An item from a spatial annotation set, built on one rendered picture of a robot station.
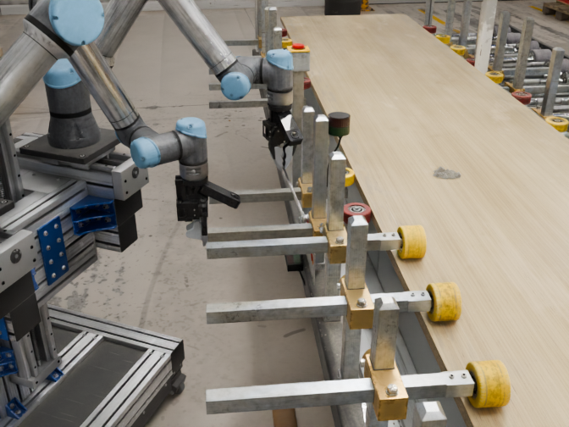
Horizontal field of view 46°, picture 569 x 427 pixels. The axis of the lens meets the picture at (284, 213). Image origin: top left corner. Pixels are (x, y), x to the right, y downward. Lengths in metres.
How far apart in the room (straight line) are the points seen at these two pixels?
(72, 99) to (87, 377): 0.97
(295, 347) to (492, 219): 1.18
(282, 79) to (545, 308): 0.93
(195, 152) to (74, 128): 0.42
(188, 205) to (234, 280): 1.45
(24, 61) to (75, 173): 0.60
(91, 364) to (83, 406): 0.20
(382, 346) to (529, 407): 0.29
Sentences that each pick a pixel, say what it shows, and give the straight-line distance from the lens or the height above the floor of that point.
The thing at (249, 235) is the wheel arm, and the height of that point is 0.85.
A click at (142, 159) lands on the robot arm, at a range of 1.65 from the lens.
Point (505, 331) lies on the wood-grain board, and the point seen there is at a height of 0.90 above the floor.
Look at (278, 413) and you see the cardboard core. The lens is 2.40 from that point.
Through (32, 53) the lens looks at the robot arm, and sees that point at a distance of 1.48.
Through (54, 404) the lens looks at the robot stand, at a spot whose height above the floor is 0.21.
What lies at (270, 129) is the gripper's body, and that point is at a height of 1.06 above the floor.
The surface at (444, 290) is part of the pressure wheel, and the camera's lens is 1.41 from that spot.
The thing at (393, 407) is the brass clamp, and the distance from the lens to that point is 1.17.
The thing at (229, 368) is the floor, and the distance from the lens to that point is 2.68.
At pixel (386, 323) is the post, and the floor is 1.07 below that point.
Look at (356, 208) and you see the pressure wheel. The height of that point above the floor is 0.91.
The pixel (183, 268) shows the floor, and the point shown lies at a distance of 3.30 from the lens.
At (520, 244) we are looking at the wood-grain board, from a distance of 1.79.
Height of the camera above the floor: 1.76
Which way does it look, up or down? 28 degrees down
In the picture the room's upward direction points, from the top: straight up
